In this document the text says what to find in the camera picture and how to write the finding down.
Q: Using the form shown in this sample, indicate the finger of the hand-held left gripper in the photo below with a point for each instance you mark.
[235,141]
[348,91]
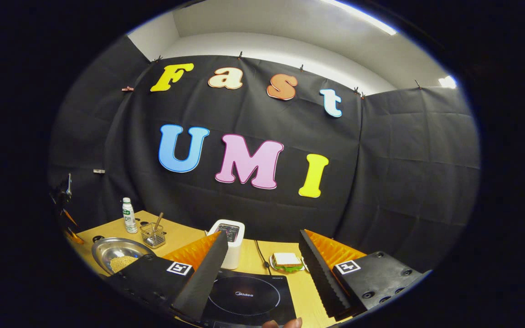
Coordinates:
[70,217]
[75,238]

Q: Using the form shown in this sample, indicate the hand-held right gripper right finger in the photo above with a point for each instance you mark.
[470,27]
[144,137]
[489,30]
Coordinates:
[324,282]

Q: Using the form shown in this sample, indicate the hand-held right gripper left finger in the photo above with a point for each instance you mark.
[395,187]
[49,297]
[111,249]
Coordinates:
[201,282]

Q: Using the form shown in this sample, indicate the black induction cooktop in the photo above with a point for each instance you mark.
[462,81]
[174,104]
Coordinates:
[249,300]

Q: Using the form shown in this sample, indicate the pile of yellow soybeans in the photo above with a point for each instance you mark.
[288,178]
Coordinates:
[123,263]

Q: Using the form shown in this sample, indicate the dark equipment stand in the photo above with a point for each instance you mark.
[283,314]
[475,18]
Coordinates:
[63,196]

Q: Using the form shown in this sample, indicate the sandwich with lettuce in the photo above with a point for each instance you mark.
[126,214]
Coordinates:
[287,260]

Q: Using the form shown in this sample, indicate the white toaster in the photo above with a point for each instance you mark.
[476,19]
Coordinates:
[234,253]

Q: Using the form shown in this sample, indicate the small white plate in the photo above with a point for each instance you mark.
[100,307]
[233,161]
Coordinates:
[272,264]

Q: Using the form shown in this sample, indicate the white plastic bottle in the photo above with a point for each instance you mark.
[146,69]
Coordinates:
[129,218]

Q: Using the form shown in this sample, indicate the wooden stick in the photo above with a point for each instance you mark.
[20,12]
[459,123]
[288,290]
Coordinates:
[158,221]

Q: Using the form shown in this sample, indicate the small ceiling light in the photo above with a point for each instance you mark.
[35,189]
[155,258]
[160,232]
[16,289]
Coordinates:
[447,82]

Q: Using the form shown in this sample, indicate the long ceiling light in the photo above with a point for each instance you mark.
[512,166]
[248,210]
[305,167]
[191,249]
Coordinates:
[362,16]

